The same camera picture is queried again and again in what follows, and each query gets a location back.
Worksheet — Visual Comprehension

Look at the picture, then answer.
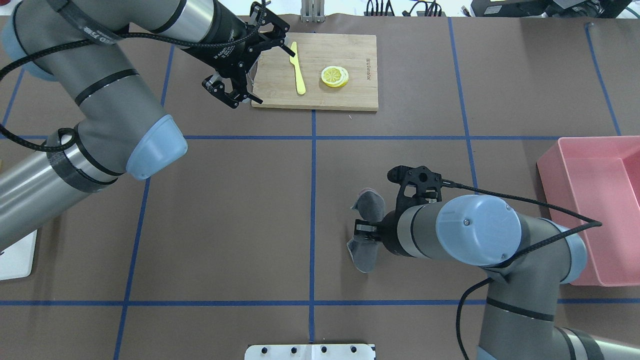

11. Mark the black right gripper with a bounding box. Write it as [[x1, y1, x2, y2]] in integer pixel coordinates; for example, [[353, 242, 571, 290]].
[[354, 212, 401, 256]]

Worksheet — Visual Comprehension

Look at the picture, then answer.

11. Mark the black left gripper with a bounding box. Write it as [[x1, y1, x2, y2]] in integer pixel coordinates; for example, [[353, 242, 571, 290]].
[[202, 1, 296, 109]]

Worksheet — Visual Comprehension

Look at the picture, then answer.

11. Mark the grey wiping cloth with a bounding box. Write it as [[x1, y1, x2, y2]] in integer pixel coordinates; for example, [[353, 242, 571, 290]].
[[346, 187, 386, 274]]

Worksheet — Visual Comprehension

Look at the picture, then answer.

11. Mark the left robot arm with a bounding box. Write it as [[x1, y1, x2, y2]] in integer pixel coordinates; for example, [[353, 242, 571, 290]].
[[1, 0, 294, 250]]

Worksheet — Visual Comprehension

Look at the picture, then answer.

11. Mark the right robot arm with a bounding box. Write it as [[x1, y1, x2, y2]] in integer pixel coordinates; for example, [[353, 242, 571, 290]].
[[347, 188, 639, 360]]

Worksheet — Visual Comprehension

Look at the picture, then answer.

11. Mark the bamboo cutting board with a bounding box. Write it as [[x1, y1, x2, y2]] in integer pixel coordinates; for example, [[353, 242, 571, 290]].
[[251, 32, 379, 112]]

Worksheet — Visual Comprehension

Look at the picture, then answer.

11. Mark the yellow plastic knife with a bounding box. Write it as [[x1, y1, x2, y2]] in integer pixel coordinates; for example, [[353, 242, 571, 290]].
[[289, 41, 307, 96]]

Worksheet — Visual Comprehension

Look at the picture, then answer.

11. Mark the yellow lemon slice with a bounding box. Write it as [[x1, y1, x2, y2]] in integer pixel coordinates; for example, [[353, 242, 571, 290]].
[[320, 65, 350, 88]]

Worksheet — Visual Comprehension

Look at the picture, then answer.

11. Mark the pink plastic bin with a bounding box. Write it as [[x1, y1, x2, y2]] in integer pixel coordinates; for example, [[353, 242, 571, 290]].
[[537, 136, 640, 287]]

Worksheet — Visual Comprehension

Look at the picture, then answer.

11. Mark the white rack tray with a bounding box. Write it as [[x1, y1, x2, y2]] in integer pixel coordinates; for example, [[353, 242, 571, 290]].
[[0, 230, 38, 281]]

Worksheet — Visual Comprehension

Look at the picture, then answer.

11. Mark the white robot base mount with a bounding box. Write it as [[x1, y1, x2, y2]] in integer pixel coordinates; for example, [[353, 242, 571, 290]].
[[244, 343, 377, 360]]

